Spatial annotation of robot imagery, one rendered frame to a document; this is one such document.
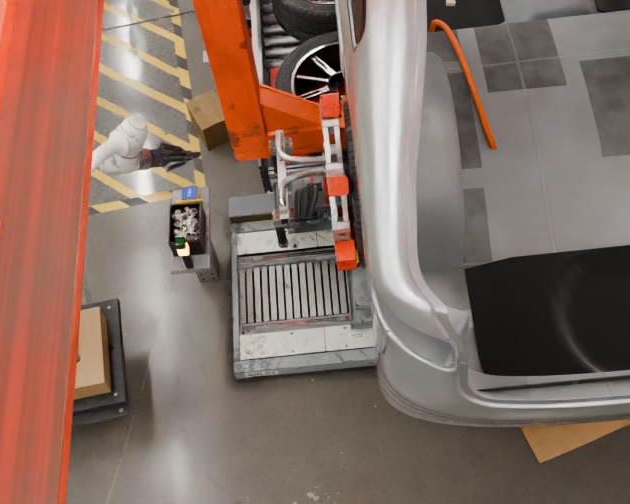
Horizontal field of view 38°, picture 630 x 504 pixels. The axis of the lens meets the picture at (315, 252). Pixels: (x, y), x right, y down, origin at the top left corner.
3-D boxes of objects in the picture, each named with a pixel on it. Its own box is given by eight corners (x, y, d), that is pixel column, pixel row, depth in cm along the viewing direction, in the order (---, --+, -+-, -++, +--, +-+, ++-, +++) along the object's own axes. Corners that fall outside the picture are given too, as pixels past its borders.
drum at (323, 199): (349, 210, 358) (346, 190, 346) (295, 216, 359) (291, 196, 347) (345, 181, 365) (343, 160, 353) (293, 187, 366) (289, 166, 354)
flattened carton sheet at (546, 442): (655, 413, 385) (657, 410, 382) (539, 464, 378) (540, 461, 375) (617, 354, 400) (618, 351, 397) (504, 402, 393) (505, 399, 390)
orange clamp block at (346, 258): (355, 248, 344) (357, 269, 340) (335, 250, 345) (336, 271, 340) (354, 239, 339) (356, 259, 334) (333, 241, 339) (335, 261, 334)
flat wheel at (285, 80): (435, 137, 437) (436, 105, 417) (307, 183, 429) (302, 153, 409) (381, 45, 470) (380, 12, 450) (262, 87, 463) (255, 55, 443)
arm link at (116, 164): (136, 178, 368) (145, 157, 359) (100, 181, 359) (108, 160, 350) (126, 157, 373) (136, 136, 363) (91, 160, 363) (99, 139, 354)
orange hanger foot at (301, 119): (386, 146, 405) (384, 95, 376) (270, 158, 407) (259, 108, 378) (382, 117, 414) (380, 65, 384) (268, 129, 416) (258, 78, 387)
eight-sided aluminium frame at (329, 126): (355, 280, 365) (347, 204, 318) (339, 281, 365) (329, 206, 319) (344, 171, 393) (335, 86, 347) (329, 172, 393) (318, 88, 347)
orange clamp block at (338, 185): (350, 194, 329) (350, 194, 320) (328, 196, 329) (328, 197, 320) (348, 175, 328) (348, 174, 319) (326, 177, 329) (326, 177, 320)
